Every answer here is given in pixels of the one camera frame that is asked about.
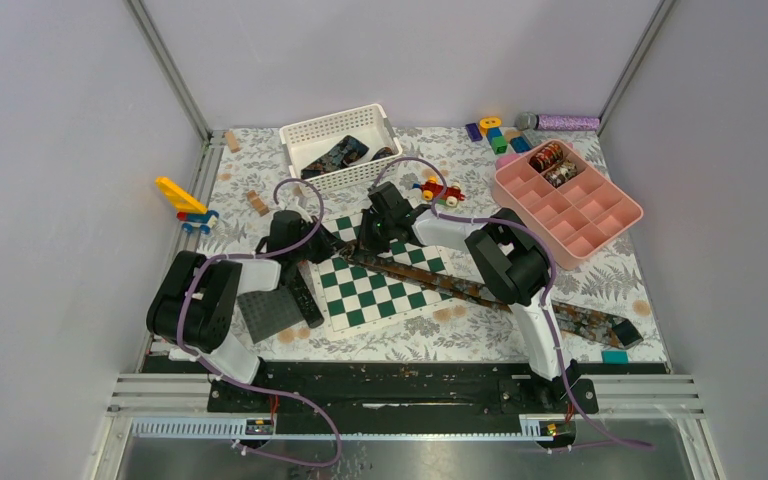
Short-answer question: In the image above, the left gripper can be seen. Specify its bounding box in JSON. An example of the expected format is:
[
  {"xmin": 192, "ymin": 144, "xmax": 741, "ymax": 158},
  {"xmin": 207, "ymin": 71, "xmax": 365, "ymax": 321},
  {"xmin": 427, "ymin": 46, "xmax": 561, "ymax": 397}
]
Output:
[{"xmin": 291, "ymin": 215, "xmax": 349, "ymax": 265}]

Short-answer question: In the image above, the brown floral tie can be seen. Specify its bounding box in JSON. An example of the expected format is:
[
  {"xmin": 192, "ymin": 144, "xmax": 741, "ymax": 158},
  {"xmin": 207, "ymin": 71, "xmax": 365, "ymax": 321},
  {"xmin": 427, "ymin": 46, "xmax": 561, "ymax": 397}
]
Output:
[{"xmin": 338, "ymin": 241, "xmax": 643, "ymax": 350}]

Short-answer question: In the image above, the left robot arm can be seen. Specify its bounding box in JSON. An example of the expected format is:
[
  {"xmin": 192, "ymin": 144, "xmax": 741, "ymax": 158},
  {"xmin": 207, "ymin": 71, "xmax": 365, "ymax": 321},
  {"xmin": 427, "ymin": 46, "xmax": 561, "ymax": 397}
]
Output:
[{"xmin": 146, "ymin": 210, "xmax": 346, "ymax": 411}]

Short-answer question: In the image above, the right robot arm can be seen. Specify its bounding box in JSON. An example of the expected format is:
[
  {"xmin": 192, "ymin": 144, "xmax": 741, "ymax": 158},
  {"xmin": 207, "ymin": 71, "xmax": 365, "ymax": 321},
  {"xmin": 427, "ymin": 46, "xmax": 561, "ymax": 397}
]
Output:
[{"xmin": 341, "ymin": 182, "xmax": 577, "ymax": 412}]

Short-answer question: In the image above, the floral table mat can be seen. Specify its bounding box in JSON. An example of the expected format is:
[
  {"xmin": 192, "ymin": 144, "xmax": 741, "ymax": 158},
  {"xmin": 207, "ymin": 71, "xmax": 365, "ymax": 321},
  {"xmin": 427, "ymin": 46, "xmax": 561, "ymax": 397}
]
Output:
[{"xmin": 199, "ymin": 127, "xmax": 668, "ymax": 363}]

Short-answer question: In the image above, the wooden block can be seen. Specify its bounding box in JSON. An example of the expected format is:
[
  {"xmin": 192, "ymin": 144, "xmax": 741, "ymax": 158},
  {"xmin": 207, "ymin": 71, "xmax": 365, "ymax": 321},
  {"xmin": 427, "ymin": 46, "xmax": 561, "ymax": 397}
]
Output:
[
  {"xmin": 246, "ymin": 190, "xmax": 270, "ymax": 217},
  {"xmin": 224, "ymin": 130, "xmax": 241, "ymax": 153}
]

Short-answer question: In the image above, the red toy car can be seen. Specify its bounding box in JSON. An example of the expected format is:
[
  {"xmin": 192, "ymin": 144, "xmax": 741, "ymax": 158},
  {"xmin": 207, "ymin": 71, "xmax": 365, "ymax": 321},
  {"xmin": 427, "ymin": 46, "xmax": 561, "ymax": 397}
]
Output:
[{"xmin": 412, "ymin": 176, "xmax": 466, "ymax": 208}]

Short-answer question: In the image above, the black microphone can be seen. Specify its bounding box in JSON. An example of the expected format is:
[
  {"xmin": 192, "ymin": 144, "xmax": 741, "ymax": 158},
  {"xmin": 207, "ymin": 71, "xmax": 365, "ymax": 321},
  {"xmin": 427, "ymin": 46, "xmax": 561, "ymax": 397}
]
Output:
[{"xmin": 287, "ymin": 269, "xmax": 324, "ymax": 329}]

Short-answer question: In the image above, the white plastic basket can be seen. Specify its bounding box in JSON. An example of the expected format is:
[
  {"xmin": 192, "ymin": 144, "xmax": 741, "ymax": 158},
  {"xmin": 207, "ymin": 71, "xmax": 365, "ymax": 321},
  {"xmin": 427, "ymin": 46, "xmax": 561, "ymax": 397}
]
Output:
[{"xmin": 279, "ymin": 103, "xmax": 403, "ymax": 193}]

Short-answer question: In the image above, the dark blue patterned tie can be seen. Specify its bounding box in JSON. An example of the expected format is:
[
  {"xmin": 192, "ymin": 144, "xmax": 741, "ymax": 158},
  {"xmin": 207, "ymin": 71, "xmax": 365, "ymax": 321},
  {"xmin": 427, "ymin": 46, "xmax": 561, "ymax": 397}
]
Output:
[{"xmin": 286, "ymin": 135, "xmax": 402, "ymax": 185}]

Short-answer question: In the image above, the green white chessboard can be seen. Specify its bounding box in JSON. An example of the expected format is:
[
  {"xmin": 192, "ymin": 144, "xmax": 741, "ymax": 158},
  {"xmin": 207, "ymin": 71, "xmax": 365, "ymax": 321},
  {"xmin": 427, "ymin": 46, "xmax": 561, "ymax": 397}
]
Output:
[{"xmin": 307, "ymin": 213, "xmax": 454, "ymax": 340}]

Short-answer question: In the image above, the grey lego baseplate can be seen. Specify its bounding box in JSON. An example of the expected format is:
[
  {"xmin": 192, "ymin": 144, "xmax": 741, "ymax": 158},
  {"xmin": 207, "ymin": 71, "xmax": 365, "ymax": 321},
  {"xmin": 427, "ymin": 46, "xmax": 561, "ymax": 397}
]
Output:
[{"xmin": 237, "ymin": 286, "xmax": 304, "ymax": 343}]

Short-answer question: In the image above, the yellow blue toy crane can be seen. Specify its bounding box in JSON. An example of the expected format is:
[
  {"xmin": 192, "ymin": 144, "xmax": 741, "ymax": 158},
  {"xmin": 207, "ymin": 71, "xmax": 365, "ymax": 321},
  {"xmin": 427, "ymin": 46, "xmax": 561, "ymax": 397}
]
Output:
[{"xmin": 155, "ymin": 176, "xmax": 220, "ymax": 235}]

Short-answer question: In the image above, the purple block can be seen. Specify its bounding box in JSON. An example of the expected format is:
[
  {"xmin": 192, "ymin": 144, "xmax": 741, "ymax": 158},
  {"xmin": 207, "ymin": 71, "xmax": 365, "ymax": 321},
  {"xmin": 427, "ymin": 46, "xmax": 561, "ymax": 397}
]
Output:
[{"xmin": 465, "ymin": 123, "xmax": 483, "ymax": 142}]

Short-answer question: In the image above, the pink cylinder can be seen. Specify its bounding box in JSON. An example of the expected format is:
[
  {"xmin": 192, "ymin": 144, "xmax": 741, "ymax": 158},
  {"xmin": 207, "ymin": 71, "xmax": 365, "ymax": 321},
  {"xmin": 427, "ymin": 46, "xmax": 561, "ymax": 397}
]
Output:
[{"xmin": 495, "ymin": 153, "xmax": 521, "ymax": 170}]

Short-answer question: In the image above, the green block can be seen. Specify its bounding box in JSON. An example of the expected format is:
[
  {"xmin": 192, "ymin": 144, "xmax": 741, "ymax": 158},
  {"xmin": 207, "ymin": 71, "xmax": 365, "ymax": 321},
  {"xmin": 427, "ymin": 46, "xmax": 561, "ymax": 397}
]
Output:
[{"xmin": 489, "ymin": 136, "xmax": 508, "ymax": 155}]

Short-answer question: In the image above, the blue block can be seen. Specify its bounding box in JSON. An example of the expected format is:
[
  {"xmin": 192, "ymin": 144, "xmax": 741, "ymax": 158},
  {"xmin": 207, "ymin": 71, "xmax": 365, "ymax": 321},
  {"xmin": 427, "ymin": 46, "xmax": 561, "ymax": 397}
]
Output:
[{"xmin": 509, "ymin": 136, "xmax": 532, "ymax": 153}]

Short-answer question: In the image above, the purple glitter microphone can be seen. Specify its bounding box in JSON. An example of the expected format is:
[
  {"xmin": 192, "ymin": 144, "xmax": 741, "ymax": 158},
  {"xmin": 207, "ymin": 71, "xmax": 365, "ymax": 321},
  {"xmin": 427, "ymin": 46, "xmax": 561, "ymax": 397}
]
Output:
[{"xmin": 514, "ymin": 112, "xmax": 601, "ymax": 132}]

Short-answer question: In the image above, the red rolled tie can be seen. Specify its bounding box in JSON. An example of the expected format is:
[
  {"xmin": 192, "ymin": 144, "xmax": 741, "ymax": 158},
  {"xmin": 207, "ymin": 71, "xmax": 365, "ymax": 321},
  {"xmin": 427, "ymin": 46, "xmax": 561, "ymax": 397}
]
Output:
[{"xmin": 529, "ymin": 142, "xmax": 564, "ymax": 173}]

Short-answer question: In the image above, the brown rolled tie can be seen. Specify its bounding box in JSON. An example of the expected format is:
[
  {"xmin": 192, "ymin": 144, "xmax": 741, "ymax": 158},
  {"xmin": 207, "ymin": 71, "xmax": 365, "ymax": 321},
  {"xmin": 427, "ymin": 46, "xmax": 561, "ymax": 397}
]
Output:
[{"xmin": 542, "ymin": 160, "xmax": 580, "ymax": 188}]

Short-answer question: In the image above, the pink compartment tray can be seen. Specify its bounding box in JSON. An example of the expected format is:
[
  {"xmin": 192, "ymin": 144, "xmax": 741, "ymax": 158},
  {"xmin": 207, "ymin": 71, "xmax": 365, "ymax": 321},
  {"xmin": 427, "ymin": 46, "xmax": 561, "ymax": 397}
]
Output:
[{"xmin": 492, "ymin": 139, "xmax": 644, "ymax": 270}]

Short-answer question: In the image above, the teal block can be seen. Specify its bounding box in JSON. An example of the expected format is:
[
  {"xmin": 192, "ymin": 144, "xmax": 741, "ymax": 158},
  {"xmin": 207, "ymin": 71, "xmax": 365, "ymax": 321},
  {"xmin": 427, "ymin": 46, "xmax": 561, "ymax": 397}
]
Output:
[{"xmin": 601, "ymin": 350, "xmax": 630, "ymax": 365}]

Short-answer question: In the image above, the yellow ring block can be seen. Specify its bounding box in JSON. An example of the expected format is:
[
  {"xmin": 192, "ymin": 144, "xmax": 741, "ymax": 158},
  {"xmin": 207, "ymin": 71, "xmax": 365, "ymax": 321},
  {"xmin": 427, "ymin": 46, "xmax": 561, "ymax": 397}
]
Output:
[{"xmin": 478, "ymin": 117, "xmax": 502, "ymax": 131}]

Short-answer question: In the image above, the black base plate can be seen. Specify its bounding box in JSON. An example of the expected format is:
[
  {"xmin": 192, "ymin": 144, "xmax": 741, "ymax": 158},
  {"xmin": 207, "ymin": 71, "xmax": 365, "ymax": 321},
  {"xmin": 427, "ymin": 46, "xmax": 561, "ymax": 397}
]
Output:
[{"xmin": 207, "ymin": 361, "xmax": 667, "ymax": 435}]

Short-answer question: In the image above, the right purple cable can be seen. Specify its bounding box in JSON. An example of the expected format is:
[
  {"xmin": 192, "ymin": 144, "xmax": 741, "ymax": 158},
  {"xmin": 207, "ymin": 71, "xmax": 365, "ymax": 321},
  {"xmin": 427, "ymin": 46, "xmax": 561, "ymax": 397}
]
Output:
[{"xmin": 369, "ymin": 156, "xmax": 657, "ymax": 454}]

